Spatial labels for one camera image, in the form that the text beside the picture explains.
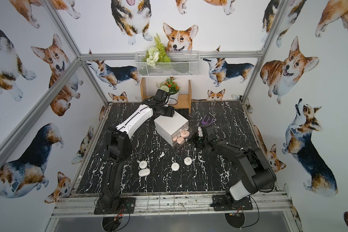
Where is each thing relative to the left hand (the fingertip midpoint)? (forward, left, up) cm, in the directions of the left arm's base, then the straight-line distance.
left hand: (169, 109), depth 97 cm
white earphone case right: (-30, -12, -13) cm, 35 cm away
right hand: (-18, -13, -4) cm, 23 cm away
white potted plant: (+15, -1, +7) cm, 17 cm away
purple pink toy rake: (-1, -26, -15) cm, 29 cm away
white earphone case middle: (-34, -4, -13) cm, 36 cm away
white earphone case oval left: (-37, +14, -13) cm, 41 cm away
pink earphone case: (-15, -10, -7) cm, 19 cm away
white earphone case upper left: (-32, +15, -13) cm, 38 cm away
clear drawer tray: (-9, -12, -9) cm, 18 cm away
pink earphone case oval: (-18, -4, -7) cm, 20 cm away
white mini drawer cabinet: (-16, -4, -1) cm, 16 cm away
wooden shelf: (+13, -6, -6) cm, 16 cm away
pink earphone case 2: (-19, -7, -7) cm, 22 cm away
